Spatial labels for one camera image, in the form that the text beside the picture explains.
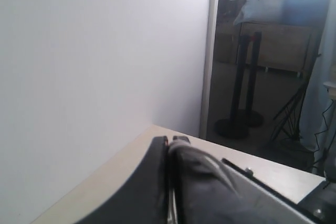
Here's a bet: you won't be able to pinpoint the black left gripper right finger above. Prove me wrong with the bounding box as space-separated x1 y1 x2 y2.
168 136 322 223

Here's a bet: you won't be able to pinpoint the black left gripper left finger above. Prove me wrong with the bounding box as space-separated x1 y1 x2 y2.
78 136 169 224

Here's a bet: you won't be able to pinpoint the black tripod stand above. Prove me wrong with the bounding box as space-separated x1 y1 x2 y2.
270 53 322 142

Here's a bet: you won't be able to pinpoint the black stanchion post front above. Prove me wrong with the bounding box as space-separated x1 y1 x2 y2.
214 35 250 140

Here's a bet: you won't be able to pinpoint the black stanchion post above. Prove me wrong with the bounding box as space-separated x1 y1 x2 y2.
245 31 264 127
214 35 250 140

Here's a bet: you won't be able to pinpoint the black stanchion post rear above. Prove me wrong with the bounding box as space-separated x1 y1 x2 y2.
245 31 264 127

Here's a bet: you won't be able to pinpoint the white partition frame post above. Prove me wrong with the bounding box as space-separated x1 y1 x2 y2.
199 0 218 139

